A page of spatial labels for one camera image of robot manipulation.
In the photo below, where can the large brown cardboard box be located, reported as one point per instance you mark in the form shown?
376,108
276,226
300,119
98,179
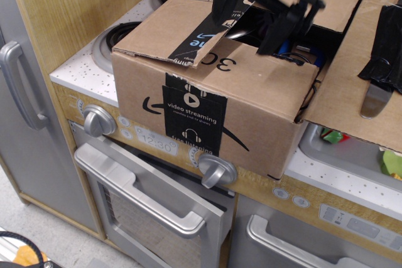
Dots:
178,76

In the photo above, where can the silver pot lid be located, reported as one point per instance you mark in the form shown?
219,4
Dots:
238,33

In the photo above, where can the blue tool in box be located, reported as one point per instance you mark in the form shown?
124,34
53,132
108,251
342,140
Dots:
301,54

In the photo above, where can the butter knife with black tape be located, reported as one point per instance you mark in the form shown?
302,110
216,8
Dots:
383,69

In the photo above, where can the green red toy food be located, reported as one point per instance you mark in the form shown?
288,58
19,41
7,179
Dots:
332,136

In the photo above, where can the front stove burner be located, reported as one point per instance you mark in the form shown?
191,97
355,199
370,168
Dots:
103,44

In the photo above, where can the right silver oven knob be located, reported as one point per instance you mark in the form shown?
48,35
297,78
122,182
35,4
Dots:
216,171

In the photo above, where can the silver oven knob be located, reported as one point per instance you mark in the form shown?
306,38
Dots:
98,122
216,171

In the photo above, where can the grey toy sink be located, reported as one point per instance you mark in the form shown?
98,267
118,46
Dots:
362,159

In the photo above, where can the left silver oven knob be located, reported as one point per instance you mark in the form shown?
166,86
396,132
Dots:
98,122

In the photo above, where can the light green toy food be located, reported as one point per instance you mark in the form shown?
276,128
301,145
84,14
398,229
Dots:
391,165

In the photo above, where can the silver dishwasher door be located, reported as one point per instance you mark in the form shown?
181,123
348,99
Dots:
265,237

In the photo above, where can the silver oven door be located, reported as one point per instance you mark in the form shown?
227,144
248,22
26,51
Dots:
158,214

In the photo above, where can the grey fridge door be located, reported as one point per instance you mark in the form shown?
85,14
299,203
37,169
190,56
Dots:
34,153

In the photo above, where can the orange object on floor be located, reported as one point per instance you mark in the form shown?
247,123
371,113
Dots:
26,256

